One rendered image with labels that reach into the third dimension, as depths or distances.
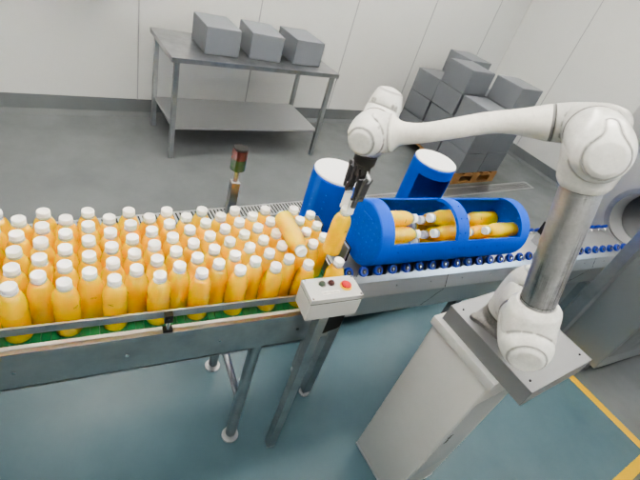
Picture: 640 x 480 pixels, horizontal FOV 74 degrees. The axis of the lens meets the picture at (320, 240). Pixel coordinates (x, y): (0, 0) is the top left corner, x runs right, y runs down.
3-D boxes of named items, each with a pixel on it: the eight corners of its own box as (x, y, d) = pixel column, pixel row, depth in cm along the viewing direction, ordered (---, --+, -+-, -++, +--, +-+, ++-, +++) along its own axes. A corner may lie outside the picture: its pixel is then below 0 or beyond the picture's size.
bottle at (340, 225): (318, 246, 164) (331, 207, 153) (332, 243, 168) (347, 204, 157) (329, 258, 160) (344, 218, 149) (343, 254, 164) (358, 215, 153)
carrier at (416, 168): (362, 250, 331) (383, 275, 313) (406, 150, 279) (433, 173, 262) (390, 246, 346) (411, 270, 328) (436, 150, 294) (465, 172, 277)
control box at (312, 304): (354, 313, 153) (364, 294, 147) (304, 321, 144) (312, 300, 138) (343, 293, 160) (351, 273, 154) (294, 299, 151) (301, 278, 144)
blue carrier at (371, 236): (512, 265, 216) (541, 217, 201) (368, 280, 176) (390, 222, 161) (475, 232, 236) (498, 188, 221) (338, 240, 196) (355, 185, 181)
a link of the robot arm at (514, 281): (528, 310, 161) (563, 268, 148) (530, 343, 146) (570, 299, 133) (487, 291, 163) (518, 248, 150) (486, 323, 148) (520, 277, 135)
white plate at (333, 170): (360, 191, 216) (359, 193, 217) (368, 170, 239) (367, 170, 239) (309, 172, 217) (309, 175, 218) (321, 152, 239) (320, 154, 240)
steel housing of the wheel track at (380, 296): (603, 287, 292) (638, 250, 271) (323, 333, 192) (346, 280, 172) (570, 259, 311) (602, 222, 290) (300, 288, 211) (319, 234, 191)
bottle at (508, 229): (521, 232, 209) (494, 234, 201) (509, 238, 215) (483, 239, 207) (516, 219, 211) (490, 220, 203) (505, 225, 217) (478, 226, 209)
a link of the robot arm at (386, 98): (362, 125, 140) (350, 136, 130) (378, 78, 131) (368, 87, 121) (392, 137, 139) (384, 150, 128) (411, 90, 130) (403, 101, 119)
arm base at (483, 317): (535, 328, 163) (544, 318, 159) (510, 352, 148) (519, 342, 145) (494, 296, 171) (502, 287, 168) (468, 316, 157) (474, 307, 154)
